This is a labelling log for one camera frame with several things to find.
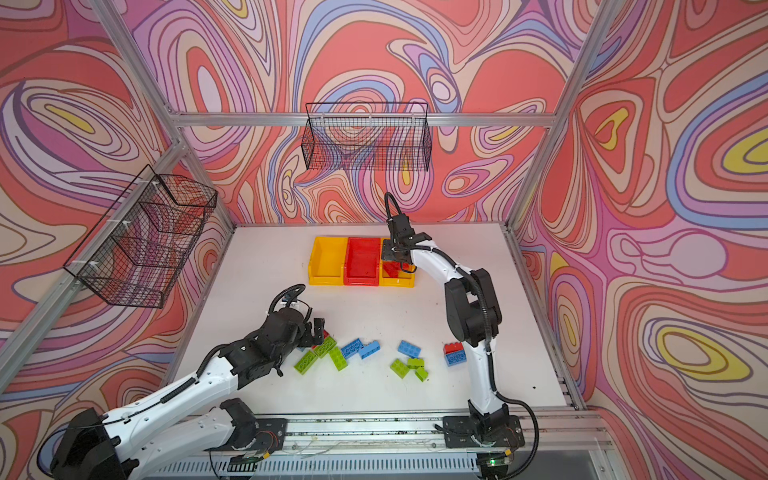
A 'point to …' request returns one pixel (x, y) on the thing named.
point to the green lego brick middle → (338, 359)
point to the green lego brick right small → (415, 363)
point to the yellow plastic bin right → (406, 278)
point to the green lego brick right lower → (422, 374)
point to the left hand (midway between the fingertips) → (315, 319)
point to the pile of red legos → (394, 267)
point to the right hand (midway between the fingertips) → (397, 257)
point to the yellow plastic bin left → (327, 261)
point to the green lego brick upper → (325, 347)
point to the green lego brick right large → (399, 368)
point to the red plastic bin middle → (362, 257)
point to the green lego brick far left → (305, 362)
